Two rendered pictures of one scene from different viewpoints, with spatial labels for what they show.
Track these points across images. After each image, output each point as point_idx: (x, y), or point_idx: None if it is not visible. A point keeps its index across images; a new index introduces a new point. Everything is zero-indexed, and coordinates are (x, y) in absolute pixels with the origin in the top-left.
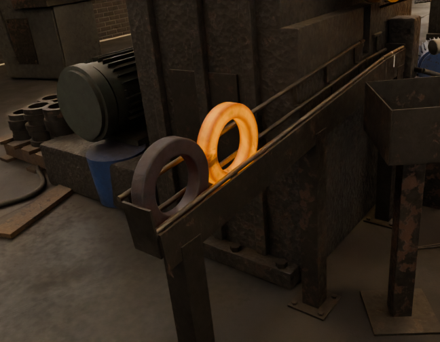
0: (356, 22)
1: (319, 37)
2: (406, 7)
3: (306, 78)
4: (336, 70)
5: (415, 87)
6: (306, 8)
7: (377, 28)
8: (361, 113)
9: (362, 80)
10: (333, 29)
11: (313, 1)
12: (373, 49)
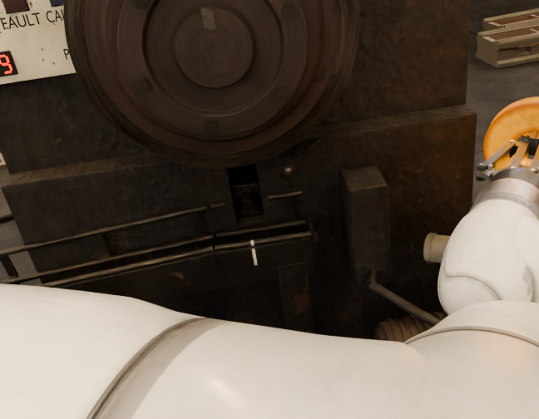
0: (196, 176)
1: (68, 197)
2: (442, 146)
3: (30, 248)
4: (140, 239)
5: None
6: (74, 149)
7: (295, 184)
8: (254, 303)
9: (117, 278)
10: (111, 187)
11: (93, 138)
12: (281, 214)
